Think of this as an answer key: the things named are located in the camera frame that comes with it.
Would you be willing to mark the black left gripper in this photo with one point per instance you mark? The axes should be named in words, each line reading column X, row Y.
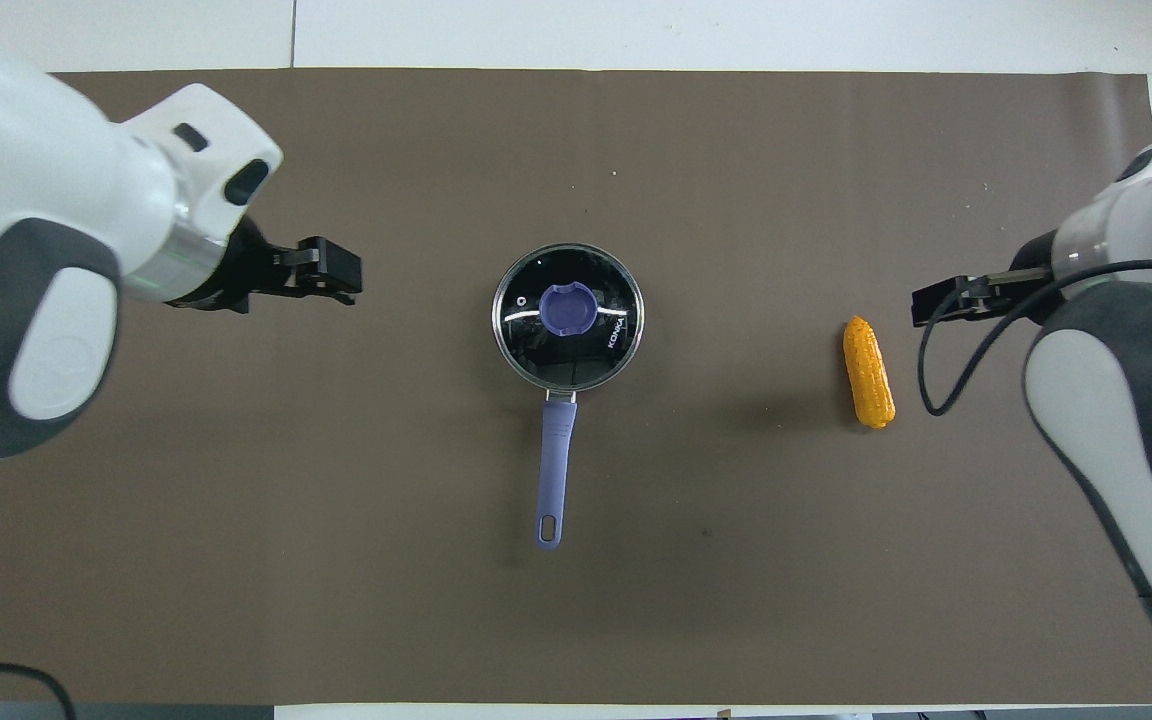
column 236, row 270

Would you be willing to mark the yellow corn cob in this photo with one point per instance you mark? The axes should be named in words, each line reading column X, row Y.
column 868, row 375

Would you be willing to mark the brown table mat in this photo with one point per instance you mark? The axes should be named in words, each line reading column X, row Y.
column 636, row 150

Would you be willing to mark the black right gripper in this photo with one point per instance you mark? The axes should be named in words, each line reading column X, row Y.
column 1038, row 270

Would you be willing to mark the glass lid with purple knob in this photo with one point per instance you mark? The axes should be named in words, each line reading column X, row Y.
column 536, row 350

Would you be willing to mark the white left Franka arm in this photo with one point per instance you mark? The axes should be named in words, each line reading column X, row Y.
column 36, row 180

